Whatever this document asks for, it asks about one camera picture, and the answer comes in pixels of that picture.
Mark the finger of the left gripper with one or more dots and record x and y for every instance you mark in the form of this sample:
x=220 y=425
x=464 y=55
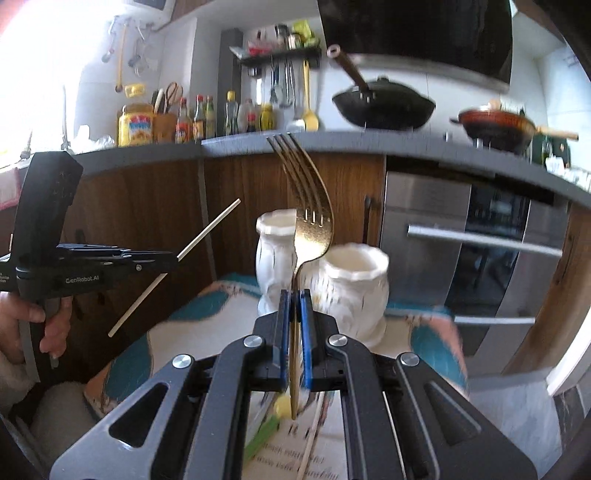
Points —
x=137 y=261

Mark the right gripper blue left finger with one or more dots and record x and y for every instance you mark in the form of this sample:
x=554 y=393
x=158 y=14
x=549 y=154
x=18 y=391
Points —
x=283 y=320

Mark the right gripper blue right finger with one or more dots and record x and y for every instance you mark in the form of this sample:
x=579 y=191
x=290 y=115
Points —
x=307 y=337

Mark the white ceramic double utensil holder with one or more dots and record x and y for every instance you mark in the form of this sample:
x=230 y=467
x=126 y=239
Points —
x=350 y=282

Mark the gold fork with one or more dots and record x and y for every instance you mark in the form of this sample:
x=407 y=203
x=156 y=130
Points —
x=314 y=217

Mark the person's left hand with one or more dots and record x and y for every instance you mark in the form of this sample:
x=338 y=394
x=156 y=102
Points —
x=13 y=310

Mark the printed horse placemat cloth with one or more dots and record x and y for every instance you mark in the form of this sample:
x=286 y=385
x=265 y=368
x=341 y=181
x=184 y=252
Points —
x=225 y=311

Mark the wooden knife block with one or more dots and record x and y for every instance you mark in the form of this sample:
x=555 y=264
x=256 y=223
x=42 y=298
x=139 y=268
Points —
x=164 y=128

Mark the sauce bottle red label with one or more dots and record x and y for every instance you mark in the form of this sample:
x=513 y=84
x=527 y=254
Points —
x=183 y=123

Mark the dark soy sauce bottle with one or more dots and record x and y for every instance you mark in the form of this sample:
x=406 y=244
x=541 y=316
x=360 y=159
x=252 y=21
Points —
x=198 y=124

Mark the clear oil bottle yellow cap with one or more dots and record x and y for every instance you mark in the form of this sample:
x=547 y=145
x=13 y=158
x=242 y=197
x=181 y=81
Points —
x=231 y=114

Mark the yellow hanging ladle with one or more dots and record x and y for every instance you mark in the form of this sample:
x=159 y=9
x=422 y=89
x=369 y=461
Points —
x=311 y=121

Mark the stainless steel oven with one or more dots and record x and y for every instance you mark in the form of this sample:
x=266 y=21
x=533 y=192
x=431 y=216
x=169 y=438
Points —
x=484 y=253

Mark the black wok with lid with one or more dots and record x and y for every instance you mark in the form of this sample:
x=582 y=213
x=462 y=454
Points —
x=381 y=103

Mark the red frying pan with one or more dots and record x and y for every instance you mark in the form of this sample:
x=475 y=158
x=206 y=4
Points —
x=503 y=130

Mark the black range hood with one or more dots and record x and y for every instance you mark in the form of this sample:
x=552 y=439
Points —
x=470 y=41

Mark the black wall spice shelf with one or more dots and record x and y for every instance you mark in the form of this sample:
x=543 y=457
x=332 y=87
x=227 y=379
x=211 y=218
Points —
x=311 y=54

